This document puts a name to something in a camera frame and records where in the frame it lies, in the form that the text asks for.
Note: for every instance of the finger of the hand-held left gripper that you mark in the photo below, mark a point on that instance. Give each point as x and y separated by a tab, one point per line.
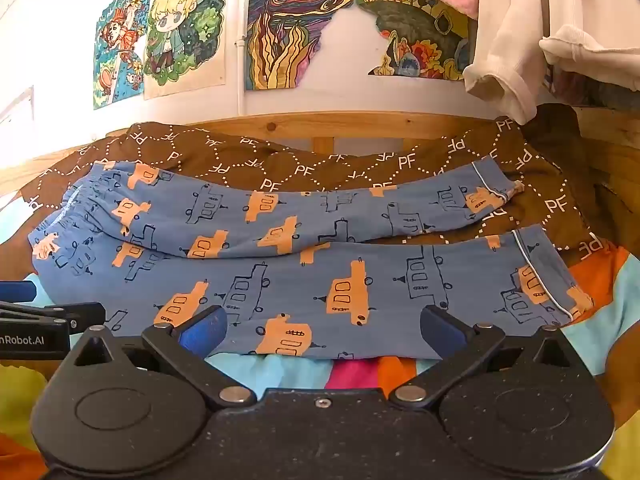
17	291
60	312

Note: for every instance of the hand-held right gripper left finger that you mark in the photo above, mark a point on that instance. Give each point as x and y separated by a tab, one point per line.
202	332

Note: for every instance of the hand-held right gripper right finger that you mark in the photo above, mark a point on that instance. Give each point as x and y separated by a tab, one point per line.
442	332

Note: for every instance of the blue pants with orange cars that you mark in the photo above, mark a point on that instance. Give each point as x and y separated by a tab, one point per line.
300	270

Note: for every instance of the multicoloured bed sheet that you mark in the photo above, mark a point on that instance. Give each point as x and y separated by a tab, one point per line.
602	310

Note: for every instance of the brown patterned blanket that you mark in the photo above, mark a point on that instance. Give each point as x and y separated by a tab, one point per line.
225	160

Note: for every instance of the white hanging garment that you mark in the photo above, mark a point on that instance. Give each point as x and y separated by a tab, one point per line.
510	35

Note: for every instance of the white wall pipe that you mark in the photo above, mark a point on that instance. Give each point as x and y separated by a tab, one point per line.
241	85

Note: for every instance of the orange-haired figure wall poster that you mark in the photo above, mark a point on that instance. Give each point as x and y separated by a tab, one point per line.
117	50

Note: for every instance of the blond cartoon figure wall poster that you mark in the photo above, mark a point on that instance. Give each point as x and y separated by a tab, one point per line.
182	30

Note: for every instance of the landscape wall poster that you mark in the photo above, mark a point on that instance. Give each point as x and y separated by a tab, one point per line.
415	25

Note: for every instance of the swirl pattern wall poster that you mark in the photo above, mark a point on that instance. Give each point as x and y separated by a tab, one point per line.
290	20

